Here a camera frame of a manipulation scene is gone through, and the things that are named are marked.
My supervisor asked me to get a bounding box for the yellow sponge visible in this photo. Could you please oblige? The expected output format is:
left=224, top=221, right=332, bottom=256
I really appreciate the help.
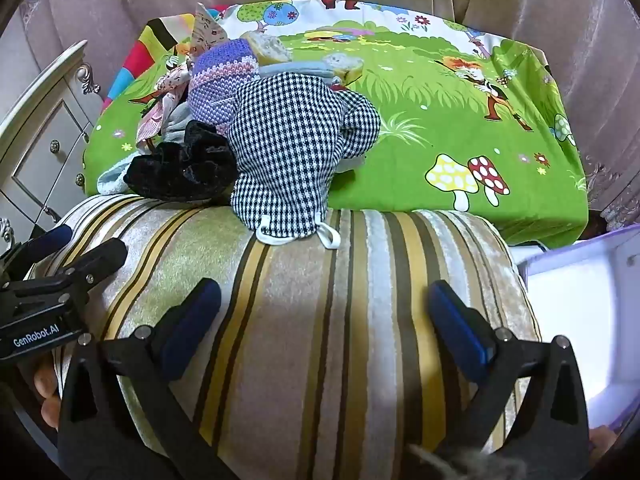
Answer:
left=322, top=52, right=365, bottom=86
left=247, top=31, right=293, bottom=67

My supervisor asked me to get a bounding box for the colourful striped mat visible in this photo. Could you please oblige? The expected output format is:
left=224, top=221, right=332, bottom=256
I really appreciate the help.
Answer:
left=102, top=7, right=236, bottom=116

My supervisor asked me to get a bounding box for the light blue sock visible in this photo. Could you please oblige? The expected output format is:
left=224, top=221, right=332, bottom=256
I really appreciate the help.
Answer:
left=260, top=60, right=346, bottom=91

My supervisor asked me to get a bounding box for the pink floral cloth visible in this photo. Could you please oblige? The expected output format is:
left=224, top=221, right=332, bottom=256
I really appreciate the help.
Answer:
left=135, top=2, right=231, bottom=153

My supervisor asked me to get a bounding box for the light blue cloth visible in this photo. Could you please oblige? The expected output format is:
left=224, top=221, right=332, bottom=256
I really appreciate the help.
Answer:
left=96, top=107, right=191, bottom=196

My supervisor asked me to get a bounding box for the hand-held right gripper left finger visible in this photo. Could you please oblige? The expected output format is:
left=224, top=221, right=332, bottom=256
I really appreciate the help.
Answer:
left=57, top=277, right=241, bottom=480

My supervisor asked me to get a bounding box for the person's left hand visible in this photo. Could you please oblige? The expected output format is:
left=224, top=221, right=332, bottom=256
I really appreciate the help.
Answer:
left=32, top=360, right=62, bottom=428

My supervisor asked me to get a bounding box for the green cartoon printed bed sheet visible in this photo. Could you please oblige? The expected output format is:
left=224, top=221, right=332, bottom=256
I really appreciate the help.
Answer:
left=82, top=0, right=588, bottom=248

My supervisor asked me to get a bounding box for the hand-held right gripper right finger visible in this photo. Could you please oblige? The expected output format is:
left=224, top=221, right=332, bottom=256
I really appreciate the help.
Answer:
left=426, top=280, right=591, bottom=480

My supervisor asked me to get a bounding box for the purple storage box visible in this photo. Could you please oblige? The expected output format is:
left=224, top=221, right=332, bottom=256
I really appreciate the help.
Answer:
left=510, top=225, right=640, bottom=441

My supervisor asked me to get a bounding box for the black velvet cloth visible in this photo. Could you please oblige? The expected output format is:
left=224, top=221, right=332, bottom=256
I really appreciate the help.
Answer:
left=124, top=121, right=236, bottom=206

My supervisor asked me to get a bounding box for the striped velvet cushion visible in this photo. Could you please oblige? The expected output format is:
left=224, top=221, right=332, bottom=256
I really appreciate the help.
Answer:
left=27, top=194, right=543, bottom=480

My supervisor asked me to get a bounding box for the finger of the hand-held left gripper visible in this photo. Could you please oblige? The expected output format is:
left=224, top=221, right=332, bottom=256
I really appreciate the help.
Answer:
left=0, top=224, right=74, bottom=281
left=55, top=237, right=128, bottom=293

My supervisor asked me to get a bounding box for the purple knitted hat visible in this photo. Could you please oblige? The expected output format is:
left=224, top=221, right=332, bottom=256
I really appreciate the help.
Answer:
left=186, top=37, right=261, bottom=133

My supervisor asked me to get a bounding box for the white dresser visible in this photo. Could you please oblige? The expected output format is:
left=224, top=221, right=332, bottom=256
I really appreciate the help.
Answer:
left=0, top=40, right=108, bottom=241

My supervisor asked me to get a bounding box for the black white houndstooth cloth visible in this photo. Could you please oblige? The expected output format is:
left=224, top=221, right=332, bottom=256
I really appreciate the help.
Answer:
left=227, top=72, right=382, bottom=251

